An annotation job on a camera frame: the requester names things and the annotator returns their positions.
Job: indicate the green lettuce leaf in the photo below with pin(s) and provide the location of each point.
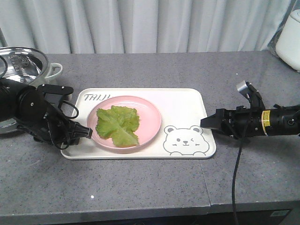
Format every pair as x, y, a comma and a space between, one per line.
118, 123

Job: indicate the pink round plate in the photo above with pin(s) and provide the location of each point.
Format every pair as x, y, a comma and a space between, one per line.
150, 120

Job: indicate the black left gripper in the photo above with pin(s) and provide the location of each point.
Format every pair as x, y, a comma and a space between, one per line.
52, 127

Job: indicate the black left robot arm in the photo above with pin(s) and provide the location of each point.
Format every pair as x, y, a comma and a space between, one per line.
37, 112

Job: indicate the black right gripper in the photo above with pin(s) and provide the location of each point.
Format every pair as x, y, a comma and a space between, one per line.
238, 123

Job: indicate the cream bear serving tray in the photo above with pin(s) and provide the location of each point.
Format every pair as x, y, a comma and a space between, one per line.
180, 134

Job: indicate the green electric cooking pot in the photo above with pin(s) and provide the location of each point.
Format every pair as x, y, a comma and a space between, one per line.
22, 70

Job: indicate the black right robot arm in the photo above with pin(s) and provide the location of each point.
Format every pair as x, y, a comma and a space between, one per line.
280, 121

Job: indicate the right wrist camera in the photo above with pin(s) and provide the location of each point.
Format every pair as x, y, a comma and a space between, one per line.
247, 90

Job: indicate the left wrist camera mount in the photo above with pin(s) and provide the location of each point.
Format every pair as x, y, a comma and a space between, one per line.
55, 94

